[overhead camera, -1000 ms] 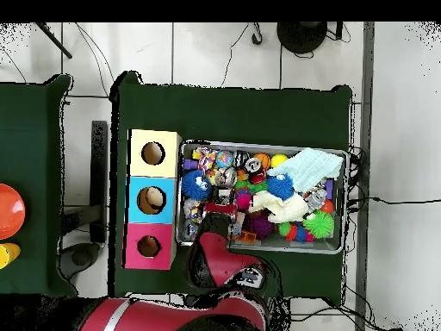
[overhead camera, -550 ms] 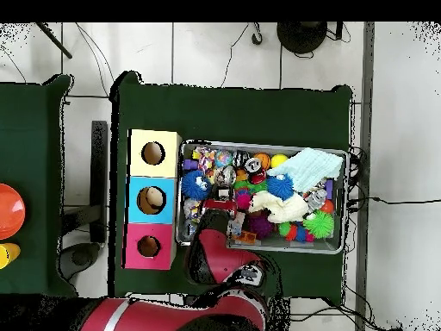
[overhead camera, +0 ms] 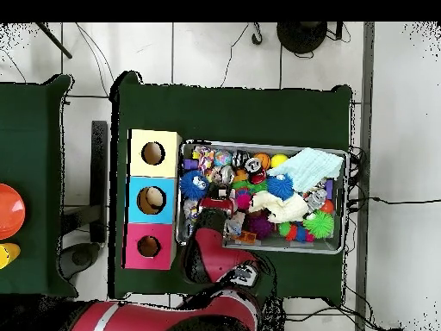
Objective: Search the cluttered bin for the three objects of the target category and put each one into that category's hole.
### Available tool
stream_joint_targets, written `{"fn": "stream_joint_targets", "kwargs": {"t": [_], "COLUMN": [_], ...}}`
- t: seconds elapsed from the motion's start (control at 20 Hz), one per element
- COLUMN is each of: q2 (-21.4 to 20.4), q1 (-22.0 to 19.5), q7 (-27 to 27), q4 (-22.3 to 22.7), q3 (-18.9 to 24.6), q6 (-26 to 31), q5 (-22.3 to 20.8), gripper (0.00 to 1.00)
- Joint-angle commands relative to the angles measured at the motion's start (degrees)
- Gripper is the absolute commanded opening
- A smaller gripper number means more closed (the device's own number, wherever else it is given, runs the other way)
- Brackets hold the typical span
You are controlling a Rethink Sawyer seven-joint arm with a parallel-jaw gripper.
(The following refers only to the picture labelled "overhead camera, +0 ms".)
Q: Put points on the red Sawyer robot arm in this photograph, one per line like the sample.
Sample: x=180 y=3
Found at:
x=217 y=255

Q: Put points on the orange plastic bowl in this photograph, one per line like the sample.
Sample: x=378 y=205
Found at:
x=12 y=212

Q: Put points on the black upright panel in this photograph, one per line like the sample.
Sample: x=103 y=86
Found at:
x=99 y=172

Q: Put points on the shallow silver mesh bin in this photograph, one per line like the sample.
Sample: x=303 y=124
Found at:
x=310 y=245

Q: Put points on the green spiky ball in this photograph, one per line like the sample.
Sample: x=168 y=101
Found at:
x=318 y=224

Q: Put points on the wooden box with three holes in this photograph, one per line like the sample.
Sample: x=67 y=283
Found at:
x=151 y=203

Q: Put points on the black round stand base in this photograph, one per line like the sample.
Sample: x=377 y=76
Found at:
x=301 y=36

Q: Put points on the black rod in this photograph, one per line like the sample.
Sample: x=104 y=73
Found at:
x=55 y=41

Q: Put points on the cream waffle cloth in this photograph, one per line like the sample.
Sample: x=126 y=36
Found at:
x=282 y=207

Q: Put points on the yellow ball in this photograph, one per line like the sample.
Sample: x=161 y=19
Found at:
x=279 y=160

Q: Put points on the light blue waffle cloth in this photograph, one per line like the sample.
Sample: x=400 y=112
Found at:
x=306 y=167

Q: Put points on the yellow plastic toy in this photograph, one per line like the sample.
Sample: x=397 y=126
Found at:
x=8 y=254

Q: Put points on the blue spiky ball with eyes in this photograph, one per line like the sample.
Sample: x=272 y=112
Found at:
x=193 y=185

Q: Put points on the orange toy basketball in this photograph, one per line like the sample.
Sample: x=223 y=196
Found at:
x=264 y=159

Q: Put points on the orange plastic block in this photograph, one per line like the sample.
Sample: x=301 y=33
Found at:
x=248 y=237

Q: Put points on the dark green tablecloth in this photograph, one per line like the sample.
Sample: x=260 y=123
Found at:
x=224 y=113
x=31 y=103

